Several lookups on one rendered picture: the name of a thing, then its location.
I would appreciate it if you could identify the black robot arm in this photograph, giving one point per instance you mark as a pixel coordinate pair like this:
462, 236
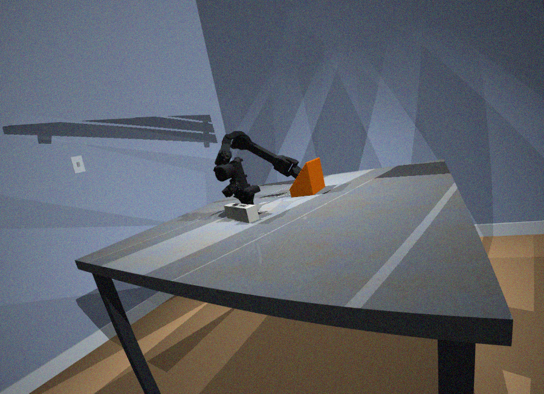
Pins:
225, 169

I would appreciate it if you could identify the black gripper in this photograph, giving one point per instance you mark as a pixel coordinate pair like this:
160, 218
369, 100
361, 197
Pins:
246, 194

